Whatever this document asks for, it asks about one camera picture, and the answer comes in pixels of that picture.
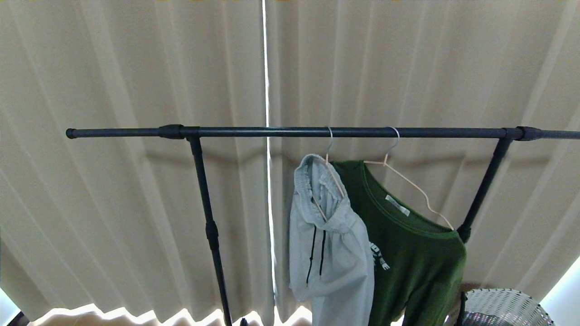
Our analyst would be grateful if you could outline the green long-sleeved shirt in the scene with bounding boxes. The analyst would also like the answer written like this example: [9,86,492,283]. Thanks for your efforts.
[330,159,468,326]

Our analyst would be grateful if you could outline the beige curtain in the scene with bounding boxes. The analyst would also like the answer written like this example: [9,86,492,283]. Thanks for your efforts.
[0,0,580,323]

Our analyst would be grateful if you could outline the pale grey shorts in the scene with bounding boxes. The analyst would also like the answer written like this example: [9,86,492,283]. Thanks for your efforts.
[289,153,376,326]

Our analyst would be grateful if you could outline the pink clothes hanger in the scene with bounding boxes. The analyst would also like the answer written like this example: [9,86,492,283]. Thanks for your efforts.
[362,126,455,231]
[310,126,346,223]

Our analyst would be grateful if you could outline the black clothes rack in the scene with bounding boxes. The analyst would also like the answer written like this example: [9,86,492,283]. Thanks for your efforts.
[65,124,580,326]

